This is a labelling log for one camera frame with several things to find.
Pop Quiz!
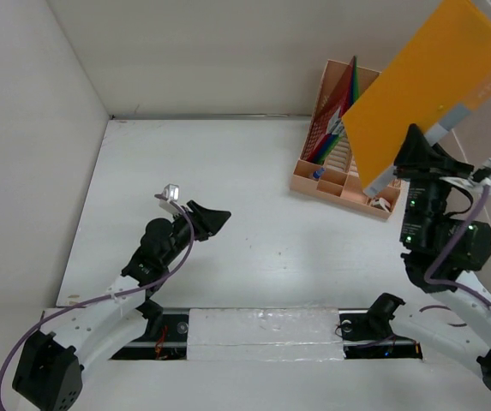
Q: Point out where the green clip file folder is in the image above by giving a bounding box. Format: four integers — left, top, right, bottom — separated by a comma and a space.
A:
318, 57, 362, 164

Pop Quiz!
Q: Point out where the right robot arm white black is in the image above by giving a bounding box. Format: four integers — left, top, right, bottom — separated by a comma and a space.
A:
393, 123, 491, 391

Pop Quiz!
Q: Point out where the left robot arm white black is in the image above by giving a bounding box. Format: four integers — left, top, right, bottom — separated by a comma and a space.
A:
12, 195, 231, 410

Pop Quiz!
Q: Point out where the blue clip file folder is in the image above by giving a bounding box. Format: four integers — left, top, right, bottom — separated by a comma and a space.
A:
315, 63, 360, 164

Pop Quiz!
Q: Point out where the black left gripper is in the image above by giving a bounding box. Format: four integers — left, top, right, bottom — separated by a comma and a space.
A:
161, 200, 228, 265

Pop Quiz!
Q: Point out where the peach plastic file organizer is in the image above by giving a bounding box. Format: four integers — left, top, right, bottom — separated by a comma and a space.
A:
290, 60, 401, 220

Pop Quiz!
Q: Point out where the orange book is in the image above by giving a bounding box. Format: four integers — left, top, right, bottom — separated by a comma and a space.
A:
343, 1, 491, 197

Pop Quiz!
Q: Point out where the small blue-capped glue bottle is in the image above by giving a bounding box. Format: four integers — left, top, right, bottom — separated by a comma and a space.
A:
309, 167, 326, 181

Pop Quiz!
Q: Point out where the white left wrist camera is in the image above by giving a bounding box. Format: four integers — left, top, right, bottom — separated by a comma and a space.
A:
154, 184, 181, 216

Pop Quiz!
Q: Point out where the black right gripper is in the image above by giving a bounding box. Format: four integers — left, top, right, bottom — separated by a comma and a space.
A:
393, 122, 476, 248

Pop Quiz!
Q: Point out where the magenta clip file folder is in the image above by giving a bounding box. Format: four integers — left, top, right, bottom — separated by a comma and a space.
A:
304, 56, 356, 164

